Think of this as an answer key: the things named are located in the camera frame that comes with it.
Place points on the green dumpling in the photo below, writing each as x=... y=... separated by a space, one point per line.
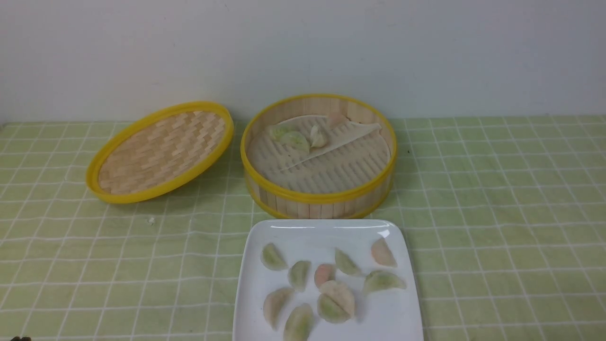
x=277 y=131
x=295 y=140
x=330 y=311

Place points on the green dumpling plate top left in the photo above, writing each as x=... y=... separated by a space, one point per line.
x=272 y=258

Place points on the green dumpling plate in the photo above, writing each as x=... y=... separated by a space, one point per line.
x=297 y=275
x=299 y=324
x=346 y=265
x=272 y=258
x=379 y=280

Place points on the green dumpling plate top centre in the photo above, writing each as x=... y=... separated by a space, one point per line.
x=346 y=265

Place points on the pink dumpling plate centre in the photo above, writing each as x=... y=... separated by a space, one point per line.
x=324 y=272

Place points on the pink dumpling plate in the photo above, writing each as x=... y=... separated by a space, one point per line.
x=382 y=254
x=324 y=272

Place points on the green dumpling plate middle left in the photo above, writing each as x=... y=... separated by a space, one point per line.
x=297 y=275

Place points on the white square plate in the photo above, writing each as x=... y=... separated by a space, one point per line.
x=388 y=315

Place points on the pink dumpling plate top right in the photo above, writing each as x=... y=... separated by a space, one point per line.
x=382 y=254

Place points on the white dumpling plate centre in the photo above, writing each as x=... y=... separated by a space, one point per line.
x=342 y=294

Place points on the white dumpling plate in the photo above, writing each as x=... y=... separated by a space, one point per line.
x=274 y=303
x=342 y=294

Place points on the green dumpling plate right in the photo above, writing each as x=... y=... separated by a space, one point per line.
x=379 y=280

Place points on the white dumpling plate lower left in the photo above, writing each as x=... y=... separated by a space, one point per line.
x=274 y=303

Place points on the green dumpling plate bottom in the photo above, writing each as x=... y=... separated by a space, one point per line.
x=299 y=324

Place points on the bamboo steamer basket yellow rim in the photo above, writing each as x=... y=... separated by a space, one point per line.
x=350 y=204

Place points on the green dumpling in steamer back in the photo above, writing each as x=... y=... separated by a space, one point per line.
x=277 y=131

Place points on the white steamer liner cloth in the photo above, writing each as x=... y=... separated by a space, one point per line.
x=354 y=155

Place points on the green dumpling under white one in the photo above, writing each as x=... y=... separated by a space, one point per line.
x=330 y=311

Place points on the bamboo steamer lid yellow rim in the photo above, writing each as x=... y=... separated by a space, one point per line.
x=161 y=152

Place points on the green checkered tablecloth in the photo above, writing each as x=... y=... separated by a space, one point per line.
x=504 y=219

